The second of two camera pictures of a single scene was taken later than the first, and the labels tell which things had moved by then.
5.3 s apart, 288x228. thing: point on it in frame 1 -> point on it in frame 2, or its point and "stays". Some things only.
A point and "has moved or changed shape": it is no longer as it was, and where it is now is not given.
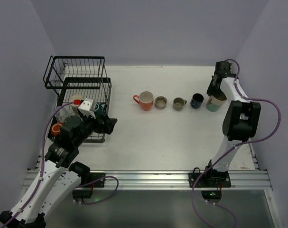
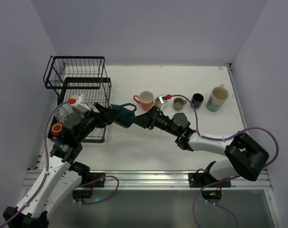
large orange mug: [145, 99] stays
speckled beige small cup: [160, 102] has moved or changed shape
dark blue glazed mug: [196, 100] stays
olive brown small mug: [178, 103] stays
